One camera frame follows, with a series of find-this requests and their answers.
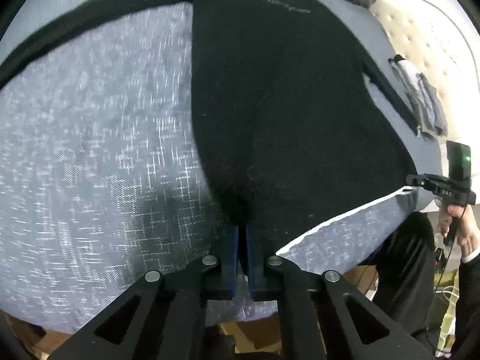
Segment light blue folded garment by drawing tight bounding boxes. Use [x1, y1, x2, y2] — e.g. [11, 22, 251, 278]
[397, 58, 436, 139]

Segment dark grey folded garment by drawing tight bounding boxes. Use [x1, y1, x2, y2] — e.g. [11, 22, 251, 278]
[418, 73, 449, 137]

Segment black sweater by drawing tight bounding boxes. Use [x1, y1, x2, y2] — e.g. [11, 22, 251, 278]
[0, 0, 426, 256]

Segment cream tufted headboard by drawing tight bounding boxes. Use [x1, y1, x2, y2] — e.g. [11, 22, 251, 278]
[369, 0, 480, 151]

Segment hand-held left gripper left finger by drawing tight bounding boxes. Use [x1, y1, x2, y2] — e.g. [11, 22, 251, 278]
[49, 223, 241, 360]

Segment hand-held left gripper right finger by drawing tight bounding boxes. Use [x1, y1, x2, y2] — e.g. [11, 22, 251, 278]
[245, 221, 432, 360]

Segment person's black trouser leg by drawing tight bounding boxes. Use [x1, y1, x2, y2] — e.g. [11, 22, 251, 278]
[369, 212, 437, 338]

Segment bed with blue patterned sheet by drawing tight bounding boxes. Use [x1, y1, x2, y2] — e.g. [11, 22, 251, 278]
[0, 0, 443, 334]

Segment person's right forearm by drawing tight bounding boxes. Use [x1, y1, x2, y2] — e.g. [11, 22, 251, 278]
[448, 247, 480, 360]

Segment person's right hand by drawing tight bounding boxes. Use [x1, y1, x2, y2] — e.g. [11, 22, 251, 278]
[457, 204, 480, 259]

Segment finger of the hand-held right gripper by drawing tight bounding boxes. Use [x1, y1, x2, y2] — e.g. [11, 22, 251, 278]
[406, 173, 437, 190]

